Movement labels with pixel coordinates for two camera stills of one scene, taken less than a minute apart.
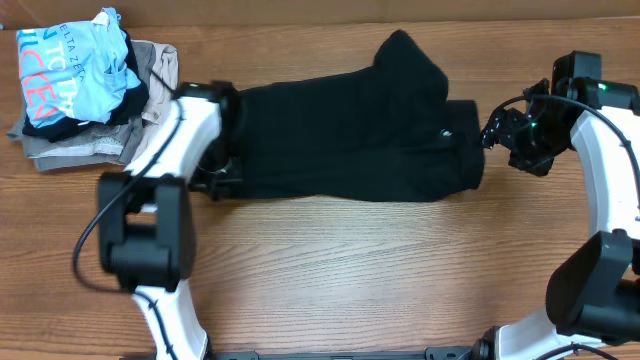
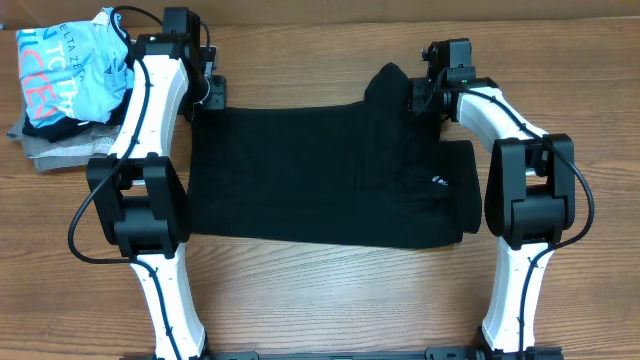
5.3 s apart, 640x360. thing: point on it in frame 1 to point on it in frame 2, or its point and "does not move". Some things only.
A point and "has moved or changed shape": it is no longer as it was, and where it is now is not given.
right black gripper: x=500 y=130 to x=414 y=95
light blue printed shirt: x=75 y=69 does not move
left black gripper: x=236 y=172 to x=217 y=97
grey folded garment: x=104 y=146 does not move
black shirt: x=386 y=133 has moved or changed shape
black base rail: x=445 y=353 does not move
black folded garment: x=131 y=107 does not move
